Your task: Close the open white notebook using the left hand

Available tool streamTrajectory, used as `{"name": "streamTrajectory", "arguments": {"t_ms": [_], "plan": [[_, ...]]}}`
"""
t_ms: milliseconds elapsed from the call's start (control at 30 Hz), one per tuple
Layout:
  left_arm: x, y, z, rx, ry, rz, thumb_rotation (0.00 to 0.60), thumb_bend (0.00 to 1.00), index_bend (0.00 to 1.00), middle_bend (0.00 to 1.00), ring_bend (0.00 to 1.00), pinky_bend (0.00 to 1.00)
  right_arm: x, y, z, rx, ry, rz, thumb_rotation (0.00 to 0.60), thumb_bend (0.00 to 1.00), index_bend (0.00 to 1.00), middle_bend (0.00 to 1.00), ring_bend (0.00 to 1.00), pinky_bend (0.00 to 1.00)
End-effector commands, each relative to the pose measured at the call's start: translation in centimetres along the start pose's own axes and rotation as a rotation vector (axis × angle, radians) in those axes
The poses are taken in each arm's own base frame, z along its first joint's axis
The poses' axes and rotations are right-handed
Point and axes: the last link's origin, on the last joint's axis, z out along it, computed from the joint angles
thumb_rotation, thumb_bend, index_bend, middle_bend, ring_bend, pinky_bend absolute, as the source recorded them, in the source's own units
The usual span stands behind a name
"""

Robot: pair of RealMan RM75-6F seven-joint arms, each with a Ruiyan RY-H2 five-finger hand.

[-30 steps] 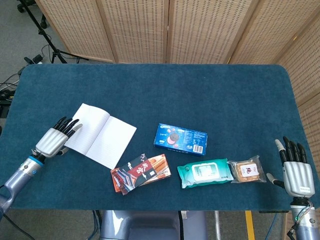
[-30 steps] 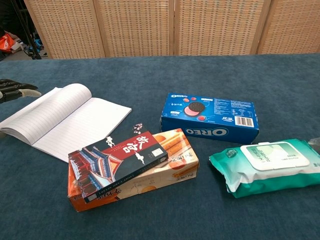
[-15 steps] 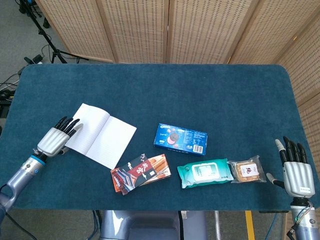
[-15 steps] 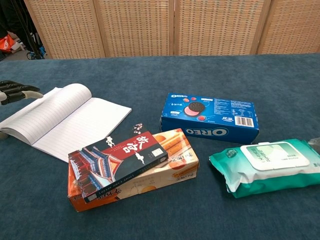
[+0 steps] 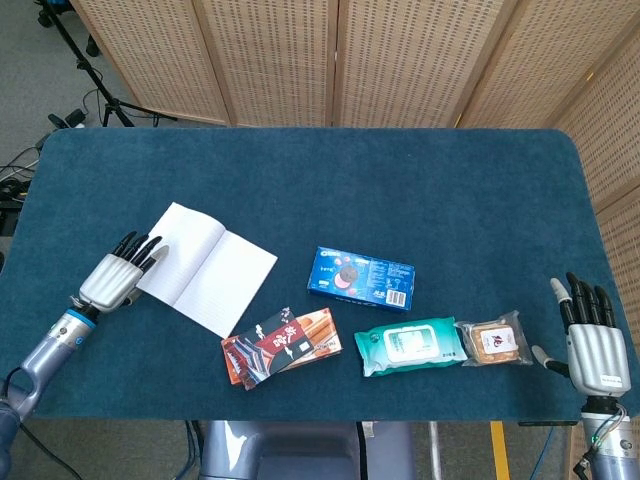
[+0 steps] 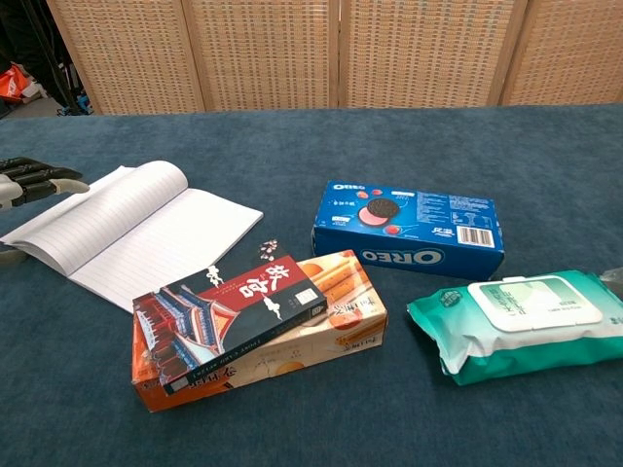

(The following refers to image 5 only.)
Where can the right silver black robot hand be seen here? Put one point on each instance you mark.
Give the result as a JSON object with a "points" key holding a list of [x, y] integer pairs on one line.
{"points": [[597, 355]]}

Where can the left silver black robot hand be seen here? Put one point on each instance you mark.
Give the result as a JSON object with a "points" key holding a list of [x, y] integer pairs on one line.
{"points": [[110, 282]]}

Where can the white lined notebook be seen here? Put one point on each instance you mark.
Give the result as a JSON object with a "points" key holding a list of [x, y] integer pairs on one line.
{"points": [[220, 280]]}

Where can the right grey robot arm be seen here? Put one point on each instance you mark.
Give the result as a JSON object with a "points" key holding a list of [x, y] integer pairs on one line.
{"points": [[610, 440]]}

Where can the clear wrapped pastry packet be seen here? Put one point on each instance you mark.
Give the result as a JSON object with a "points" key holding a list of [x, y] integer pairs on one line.
{"points": [[492, 342]]}

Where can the yellow floor tape strip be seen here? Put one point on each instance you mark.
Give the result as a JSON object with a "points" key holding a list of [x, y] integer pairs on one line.
{"points": [[500, 450]]}

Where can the black power adapter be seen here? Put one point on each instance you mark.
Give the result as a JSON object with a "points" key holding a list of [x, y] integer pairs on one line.
{"points": [[67, 120]]}

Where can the dark red palace print box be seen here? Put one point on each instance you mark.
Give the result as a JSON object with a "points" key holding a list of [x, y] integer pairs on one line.
{"points": [[270, 350]]}

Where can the silver metal table leg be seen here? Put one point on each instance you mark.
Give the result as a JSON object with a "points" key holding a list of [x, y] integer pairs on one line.
{"points": [[436, 450]]}

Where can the green wet wipes pack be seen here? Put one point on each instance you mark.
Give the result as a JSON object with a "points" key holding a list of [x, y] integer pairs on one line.
{"points": [[405, 345]]}

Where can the black tripod stand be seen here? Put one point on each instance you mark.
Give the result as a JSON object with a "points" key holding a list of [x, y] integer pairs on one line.
{"points": [[95, 75]]}

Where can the orange cream biscuit box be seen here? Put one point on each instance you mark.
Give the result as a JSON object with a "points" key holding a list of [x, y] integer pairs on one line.
{"points": [[324, 330]]}

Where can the blue Oreo cookie box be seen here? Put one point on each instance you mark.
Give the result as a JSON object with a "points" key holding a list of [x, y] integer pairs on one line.
{"points": [[360, 277]]}

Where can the grey robot torso base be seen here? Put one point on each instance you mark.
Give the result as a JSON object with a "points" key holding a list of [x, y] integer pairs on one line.
{"points": [[300, 450]]}

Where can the blue fabric tablecloth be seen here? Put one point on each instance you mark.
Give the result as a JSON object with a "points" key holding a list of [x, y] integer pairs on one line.
{"points": [[350, 190]]}

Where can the woven wooden folding screen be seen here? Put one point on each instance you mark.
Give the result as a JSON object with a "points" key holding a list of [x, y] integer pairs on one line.
{"points": [[400, 60]]}

